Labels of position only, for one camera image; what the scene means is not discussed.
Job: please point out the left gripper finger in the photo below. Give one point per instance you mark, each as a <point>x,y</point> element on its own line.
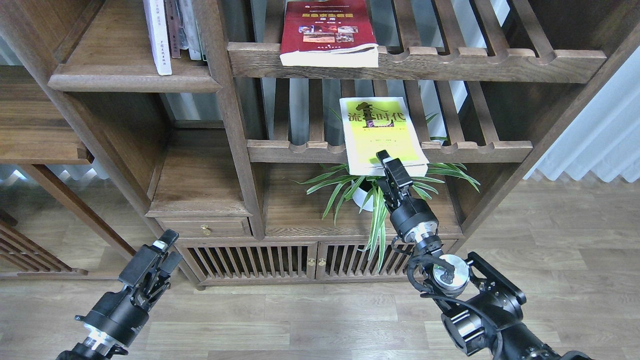
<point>170,262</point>
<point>166,240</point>

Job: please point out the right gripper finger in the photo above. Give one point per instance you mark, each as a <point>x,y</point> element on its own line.
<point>383,156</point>

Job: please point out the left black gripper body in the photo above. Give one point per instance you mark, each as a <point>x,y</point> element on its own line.
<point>118,317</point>

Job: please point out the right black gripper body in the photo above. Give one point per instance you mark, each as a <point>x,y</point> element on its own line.
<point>411,217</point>

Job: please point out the yellow green book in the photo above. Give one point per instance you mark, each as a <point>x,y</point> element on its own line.
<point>375,123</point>

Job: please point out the white lavender book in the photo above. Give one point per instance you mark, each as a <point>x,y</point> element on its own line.
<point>158,34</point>

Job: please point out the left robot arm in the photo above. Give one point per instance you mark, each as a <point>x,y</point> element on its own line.
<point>83,352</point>

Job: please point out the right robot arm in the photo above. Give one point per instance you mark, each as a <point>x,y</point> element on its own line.
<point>481,308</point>

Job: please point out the green spider plant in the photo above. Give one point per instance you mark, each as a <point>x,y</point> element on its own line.
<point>344,185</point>

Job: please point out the dark wooden bookshelf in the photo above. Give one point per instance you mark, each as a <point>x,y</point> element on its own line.
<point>209,151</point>

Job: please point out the red cover book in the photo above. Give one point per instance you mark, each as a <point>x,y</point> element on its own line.
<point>328,34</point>

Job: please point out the plastic wrapped book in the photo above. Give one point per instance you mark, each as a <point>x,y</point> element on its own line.
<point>185,22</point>

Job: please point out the white curtain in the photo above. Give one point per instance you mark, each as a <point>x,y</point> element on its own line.
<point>603,141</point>

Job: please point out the white upright book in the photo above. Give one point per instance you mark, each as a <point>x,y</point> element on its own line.
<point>196,49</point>

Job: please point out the brown upright book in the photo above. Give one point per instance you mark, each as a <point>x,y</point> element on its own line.
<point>173,28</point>

